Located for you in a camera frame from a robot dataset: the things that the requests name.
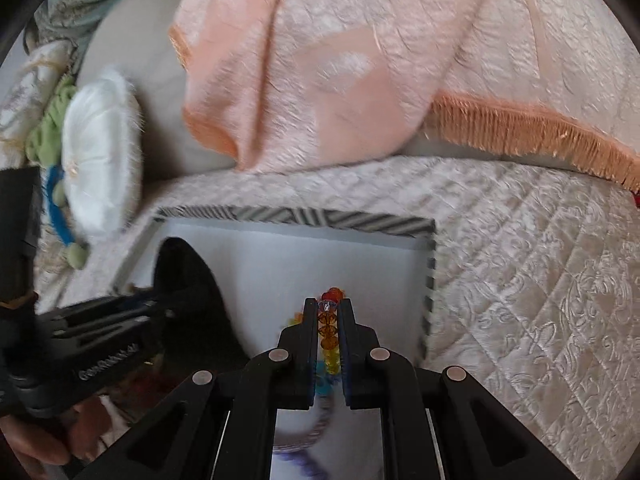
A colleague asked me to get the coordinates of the green plush toy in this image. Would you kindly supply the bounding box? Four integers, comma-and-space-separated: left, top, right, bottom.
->
25, 76, 91, 268

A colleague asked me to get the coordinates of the purple bead necklace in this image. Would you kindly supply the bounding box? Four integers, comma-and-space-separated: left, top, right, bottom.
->
274, 451, 346, 480

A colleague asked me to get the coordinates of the rainbow bead bracelet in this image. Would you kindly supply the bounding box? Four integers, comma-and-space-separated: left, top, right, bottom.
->
280, 287, 351, 397

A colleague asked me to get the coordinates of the grey sofa cushion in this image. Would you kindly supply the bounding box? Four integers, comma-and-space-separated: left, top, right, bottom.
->
75, 0, 241, 181

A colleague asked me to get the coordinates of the peach fringed cloth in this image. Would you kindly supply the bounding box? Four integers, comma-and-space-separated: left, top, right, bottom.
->
167, 0, 640, 192

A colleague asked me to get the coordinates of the person's left hand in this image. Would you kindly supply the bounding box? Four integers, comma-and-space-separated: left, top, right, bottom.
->
0, 391, 108, 477

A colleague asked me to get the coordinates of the grey bead bracelet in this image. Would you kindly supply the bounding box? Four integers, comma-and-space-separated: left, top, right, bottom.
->
274, 394, 342, 457

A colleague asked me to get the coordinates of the black pouch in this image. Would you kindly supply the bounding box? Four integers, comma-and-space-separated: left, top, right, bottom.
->
149, 237, 253, 363

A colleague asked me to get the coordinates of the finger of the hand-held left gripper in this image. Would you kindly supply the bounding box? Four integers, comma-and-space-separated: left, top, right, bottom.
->
36, 286, 166, 322
47, 305, 173, 343

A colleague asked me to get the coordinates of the striped box with white inside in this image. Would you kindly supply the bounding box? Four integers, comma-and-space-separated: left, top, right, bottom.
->
107, 204, 438, 480

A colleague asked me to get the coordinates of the white furry cushion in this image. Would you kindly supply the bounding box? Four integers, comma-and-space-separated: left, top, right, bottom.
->
60, 69, 147, 233

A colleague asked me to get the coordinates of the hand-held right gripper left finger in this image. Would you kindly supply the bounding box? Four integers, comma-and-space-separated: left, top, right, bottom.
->
75, 297, 321, 480

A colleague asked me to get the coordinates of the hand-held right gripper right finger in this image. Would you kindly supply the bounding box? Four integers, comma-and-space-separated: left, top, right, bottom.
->
338, 298, 568, 480

